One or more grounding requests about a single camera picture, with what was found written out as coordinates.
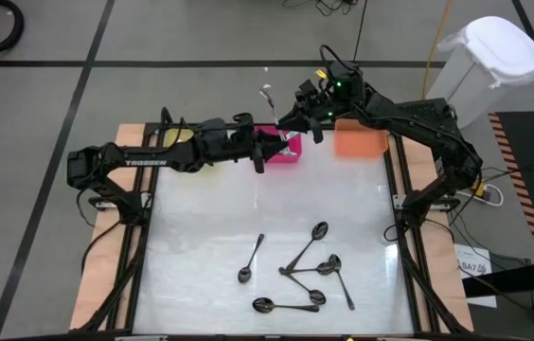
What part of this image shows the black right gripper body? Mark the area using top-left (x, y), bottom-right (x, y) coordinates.
top-left (294, 61), bottom-right (367, 144)

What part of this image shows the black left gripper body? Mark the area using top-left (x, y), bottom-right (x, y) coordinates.
top-left (198, 112), bottom-right (268, 174)

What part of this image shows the pink plastic bin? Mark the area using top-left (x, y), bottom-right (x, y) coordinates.
top-left (255, 125), bottom-right (304, 165)

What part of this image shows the orange plastic bin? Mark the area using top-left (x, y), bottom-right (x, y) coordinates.
top-left (333, 118), bottom-right (390, 158)

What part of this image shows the yellow plastic bin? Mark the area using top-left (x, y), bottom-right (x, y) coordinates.
top-left (162, 126), bottom-right (197, 151)

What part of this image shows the black computer case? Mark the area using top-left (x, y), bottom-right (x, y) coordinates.
top-left (389, 98), bottom-right (463, 143)

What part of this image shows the white and yellow power strip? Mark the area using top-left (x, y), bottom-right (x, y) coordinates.
top-left (455, 182), bottom-right (505, 207)

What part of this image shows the white lidded trash can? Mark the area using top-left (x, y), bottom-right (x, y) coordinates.
top-left (425, 15), bottom-right (534, 130)

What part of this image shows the black hazard-striped floor mat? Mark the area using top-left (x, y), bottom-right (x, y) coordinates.
top-left (487, 111), bottom-right (534, 261)

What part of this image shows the white paper label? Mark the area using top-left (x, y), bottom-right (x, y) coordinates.
top-left (454, 243), bottom-right (498, 309)

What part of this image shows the black coiled hanging cable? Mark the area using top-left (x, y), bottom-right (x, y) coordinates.
top-left (352, 0), bottom-right (368, 63)

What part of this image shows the black tangled floor cable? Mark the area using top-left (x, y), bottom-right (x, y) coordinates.
top-left (281, 0), bottom-right (359, 18)

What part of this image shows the yellow hanging cable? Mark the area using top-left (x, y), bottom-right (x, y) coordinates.
top-left (420, 0), bottom-right (454, 101)

